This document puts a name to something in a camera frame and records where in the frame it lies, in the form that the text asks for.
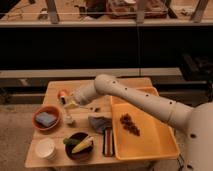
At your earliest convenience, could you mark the yellow corn cob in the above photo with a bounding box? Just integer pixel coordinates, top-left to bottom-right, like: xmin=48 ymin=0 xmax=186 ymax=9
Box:
xmin=72 ymin=136 xmax=93 ymax=154

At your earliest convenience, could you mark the dark brown bowl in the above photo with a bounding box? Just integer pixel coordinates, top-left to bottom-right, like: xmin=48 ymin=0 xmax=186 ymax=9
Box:
xmin=63 ymin=132 xmax=94 ymax=161

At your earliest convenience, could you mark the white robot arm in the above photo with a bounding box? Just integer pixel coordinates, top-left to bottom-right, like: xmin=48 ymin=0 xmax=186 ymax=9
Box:
xmin=68 ymin=74 xmax=213 ymax=171

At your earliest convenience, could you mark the red yellow apple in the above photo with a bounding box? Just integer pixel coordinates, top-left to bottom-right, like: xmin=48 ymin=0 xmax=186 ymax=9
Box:
xmin=57 ymin=89 xmax=69 ymax=105

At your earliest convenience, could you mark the wooden table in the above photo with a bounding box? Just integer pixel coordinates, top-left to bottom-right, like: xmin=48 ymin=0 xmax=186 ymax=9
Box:
xmin=25 ymin=80 xmax=179 ymax=168

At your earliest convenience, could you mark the white paper cup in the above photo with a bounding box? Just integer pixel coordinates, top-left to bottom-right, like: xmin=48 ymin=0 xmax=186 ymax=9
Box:
xmin=35 ymin=138 xmax=56 ymax=160

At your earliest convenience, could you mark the blue sponge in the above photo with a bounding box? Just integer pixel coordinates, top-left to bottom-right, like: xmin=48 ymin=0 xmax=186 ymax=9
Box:
xmin=36 ymin=112 xmax=56 ymax=127

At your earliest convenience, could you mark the yellow plastic tray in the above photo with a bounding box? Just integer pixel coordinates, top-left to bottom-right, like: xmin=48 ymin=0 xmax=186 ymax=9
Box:
xmin=109 ymin=86 xmax=181 ymax=162

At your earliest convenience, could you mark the orange bowl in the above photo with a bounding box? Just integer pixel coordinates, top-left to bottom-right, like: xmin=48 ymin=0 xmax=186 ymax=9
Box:
xmin=32 ymin=105 xmax=61 ymax=131

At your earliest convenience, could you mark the green cucumber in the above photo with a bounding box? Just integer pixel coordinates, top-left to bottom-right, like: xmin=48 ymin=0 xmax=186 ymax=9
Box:
xmin=63 ymin=138 xmax=80 ymax=145

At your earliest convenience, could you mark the grey cloth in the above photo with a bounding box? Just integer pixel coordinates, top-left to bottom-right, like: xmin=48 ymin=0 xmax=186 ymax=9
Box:
xmin=88 ymin=116 xmax=112 ymax=134

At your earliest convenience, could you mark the metal spoon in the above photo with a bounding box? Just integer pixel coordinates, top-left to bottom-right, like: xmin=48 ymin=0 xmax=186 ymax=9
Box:
xmin=89 ymin=107 xmax=100 ymax=112

